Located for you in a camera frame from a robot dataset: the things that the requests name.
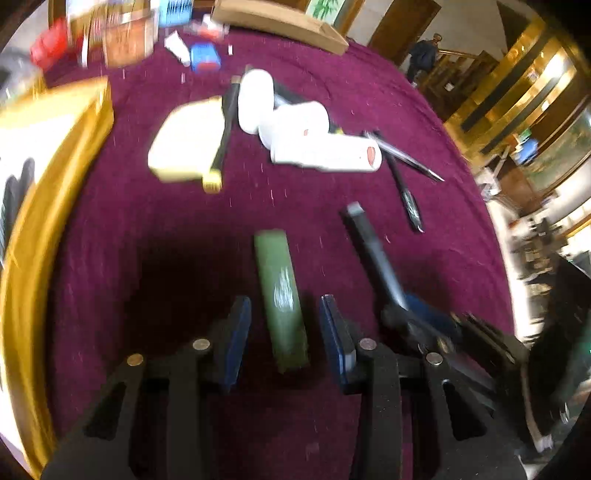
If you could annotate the purple velvet tablecloth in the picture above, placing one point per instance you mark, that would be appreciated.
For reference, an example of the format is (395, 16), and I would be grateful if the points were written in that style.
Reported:
(145, 266)

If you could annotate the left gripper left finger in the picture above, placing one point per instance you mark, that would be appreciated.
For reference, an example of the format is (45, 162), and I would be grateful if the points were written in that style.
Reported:
(232, 335)

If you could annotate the yellow cartoon tin case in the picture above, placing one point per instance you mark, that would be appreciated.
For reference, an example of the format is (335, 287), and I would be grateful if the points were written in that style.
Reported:
(186, 144)

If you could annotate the red plastic bag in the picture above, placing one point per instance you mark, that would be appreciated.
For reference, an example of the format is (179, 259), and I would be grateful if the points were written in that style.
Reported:
(51, 45)

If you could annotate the clear jar orange label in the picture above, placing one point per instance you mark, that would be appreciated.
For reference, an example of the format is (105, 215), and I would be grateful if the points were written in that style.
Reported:
(128, 38)

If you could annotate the long black marker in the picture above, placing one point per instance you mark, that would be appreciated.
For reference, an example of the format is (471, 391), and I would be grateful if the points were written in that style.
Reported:
(373, 255)

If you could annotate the white pill bottle red label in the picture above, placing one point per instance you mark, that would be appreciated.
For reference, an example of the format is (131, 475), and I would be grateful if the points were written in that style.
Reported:
(329, 152)

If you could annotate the silver black pen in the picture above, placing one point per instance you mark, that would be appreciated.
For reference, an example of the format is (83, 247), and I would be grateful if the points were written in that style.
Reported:
(404, 157)

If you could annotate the person in dark jacket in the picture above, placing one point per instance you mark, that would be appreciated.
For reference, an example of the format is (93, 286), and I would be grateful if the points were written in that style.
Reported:
(423, 57)

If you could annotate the white ointment tube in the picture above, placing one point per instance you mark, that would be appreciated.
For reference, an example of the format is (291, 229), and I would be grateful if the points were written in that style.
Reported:
(176, 46)

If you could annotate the blue battery pack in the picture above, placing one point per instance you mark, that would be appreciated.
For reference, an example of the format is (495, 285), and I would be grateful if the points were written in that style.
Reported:
(204, 57)

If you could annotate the brown wooden door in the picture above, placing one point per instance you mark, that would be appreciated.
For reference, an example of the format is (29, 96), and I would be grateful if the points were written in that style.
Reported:
(403, 24)

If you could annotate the gold tray box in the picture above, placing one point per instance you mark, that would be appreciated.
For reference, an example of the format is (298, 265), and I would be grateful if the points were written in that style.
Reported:
(62, 129)

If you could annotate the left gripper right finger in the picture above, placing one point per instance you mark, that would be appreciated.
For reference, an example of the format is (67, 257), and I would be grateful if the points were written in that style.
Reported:
(340, 339)

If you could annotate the clear black gel pen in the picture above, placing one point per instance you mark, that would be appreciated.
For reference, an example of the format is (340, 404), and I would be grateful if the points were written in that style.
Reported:
(407, 198)

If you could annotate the green lighter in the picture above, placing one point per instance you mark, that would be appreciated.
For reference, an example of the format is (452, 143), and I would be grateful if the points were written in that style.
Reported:
(281, 301)

